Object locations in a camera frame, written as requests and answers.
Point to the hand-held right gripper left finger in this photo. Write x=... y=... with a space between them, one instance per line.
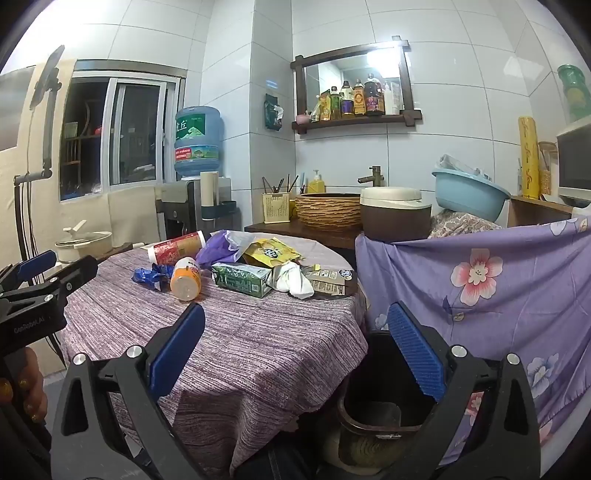
x=178 y=350

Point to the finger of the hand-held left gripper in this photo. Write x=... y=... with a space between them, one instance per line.
x=37 y=265
x=74 y=277

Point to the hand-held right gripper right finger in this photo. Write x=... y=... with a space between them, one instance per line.
x=415 y=350

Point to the dark brown trash bin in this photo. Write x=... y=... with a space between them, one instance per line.
x=369 y=369

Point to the orange yellow snack canister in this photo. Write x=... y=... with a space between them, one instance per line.
x=185 y=281

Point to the green white drink carton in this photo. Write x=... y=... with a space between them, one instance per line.
x=240 y=279

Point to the red paper cup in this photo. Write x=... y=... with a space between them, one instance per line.
x=178 y=247

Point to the brown snack bag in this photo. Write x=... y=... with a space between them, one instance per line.
x=330 y=280

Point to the yellow snack bag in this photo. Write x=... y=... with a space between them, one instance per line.
x=270 y=253

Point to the white tissue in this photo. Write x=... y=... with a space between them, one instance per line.
x=295 y=281

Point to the person's left hand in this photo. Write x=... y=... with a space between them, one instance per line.
x=30 y=392

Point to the white pot with lid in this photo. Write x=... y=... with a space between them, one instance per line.
x=85 y=242

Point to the crumpled blue wrapper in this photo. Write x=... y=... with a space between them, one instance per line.
x=150 y=277

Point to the purple striped tablecloth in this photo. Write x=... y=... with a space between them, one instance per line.
x=258 y=350

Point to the purple floral cloth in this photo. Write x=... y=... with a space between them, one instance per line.
x=508 y=295

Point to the purple plastic bag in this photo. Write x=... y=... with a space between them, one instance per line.
x=214 y=247

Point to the grey water dispenser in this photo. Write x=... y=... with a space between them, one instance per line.
x=178 y=207

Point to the paisley patterned cloth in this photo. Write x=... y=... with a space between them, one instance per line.
x=461 y=224

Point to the brown and cream rice cooker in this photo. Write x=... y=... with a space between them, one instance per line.
x=395 y=217

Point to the black phone stand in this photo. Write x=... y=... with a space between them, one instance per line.
x=46 y=129

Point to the sliding aluminium window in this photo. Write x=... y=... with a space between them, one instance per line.
x=111 y=129

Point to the beige paper cup stack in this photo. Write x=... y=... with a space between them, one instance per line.
x=208 y=194

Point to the woven wicker basket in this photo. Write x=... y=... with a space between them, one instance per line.
x=328 y=212

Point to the light blue plastic basin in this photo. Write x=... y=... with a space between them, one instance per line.
x=471 y=196

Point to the dark wooden counter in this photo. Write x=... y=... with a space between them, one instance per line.
x=300 y=233

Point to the cream chopstick holder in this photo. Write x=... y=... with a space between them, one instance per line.
x=275 y=208

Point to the bronze faucet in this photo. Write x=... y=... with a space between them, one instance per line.
x=375 y=177

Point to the blue water jug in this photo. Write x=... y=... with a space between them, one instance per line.
x=198 y=143

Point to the brown wooden cabinet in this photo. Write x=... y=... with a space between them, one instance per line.
x=535 y=212

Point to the clear plastic lid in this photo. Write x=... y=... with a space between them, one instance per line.
x=461 y=166

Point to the yellow soap pump bottle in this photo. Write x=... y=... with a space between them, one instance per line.
x=316 y=185

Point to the bundle of dark chopsticks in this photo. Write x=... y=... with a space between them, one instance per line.
x=279 y=185

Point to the light blue toothbrush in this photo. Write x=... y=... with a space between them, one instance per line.
x=302 y=184

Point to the glass jar of grains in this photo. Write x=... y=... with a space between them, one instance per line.
x=547 y=177

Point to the yellow wrapped roll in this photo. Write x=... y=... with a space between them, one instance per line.
x=529 y=157

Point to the white microwave oven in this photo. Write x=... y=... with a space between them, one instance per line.
x=575 y=161

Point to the white squeeze bottle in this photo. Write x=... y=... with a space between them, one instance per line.
x=391 y=101

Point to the large dark sauce bottle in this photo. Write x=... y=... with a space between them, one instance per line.
x=374 y=99

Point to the amber bottle gold label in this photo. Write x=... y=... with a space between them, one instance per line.
x=359 y=101

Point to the green packet on hook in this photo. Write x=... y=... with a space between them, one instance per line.
x=272 y=113

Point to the green yellow bottle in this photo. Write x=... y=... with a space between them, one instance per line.
x=336 y=106

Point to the small pink teapot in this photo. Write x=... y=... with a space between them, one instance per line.
x=303 y=118

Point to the small yellow bottle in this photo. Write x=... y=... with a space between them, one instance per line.
x=325 y=108

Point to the wooden framed mirror shelf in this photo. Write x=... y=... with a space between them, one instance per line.
x=408 y=83

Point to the green plastic container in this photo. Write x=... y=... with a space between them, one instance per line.
x=575 y=92

